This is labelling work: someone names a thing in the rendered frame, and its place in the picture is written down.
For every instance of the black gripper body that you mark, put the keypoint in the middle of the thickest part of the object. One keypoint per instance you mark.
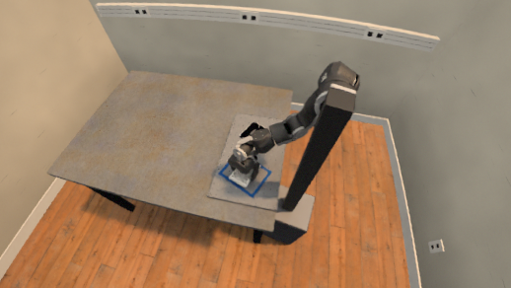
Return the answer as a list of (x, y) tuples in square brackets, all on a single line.
[(242, 166)]

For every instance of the black rectangular panel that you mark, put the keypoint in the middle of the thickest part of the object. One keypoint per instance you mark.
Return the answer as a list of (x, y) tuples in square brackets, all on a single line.
[(251, 129)]

